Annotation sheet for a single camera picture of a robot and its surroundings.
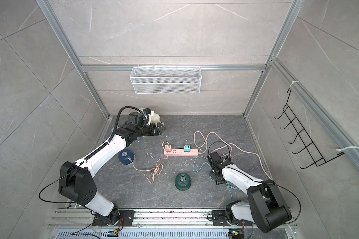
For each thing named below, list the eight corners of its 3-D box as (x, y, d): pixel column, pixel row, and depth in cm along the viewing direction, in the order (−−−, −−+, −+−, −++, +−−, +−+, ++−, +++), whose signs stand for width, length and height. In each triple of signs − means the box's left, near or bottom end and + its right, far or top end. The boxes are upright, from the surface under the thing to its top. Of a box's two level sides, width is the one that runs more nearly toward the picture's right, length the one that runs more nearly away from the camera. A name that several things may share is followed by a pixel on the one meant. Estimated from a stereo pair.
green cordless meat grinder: (173, 189, 85) (172, 182, 76) (180, 177, 89) (180, 169, 80) (184, 196, 82) (184, 189, 73) (191, 184, 87) (192, 176, 78)
